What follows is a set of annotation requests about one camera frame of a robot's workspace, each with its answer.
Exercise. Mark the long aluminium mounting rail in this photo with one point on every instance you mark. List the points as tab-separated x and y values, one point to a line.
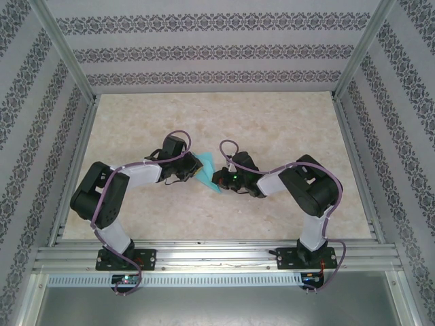
217	254

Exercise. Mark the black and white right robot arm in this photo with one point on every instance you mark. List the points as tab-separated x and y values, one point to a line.
316	193

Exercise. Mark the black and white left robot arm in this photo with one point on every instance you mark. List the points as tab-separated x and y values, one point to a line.
98	193

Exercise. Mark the small circuit board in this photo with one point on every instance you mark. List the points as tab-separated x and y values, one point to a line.
126	279
312	277

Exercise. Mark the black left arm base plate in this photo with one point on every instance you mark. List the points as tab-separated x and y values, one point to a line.
146	259

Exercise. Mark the aluminium side rail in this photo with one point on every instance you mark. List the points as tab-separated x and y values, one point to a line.
81	136
347	136

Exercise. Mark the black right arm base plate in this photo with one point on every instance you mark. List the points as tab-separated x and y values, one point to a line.
287	259

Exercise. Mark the aluminium frame post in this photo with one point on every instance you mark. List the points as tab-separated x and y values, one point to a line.
67	51
360	51

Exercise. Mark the light blue paper sheet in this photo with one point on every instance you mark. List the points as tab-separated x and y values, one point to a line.
208	163

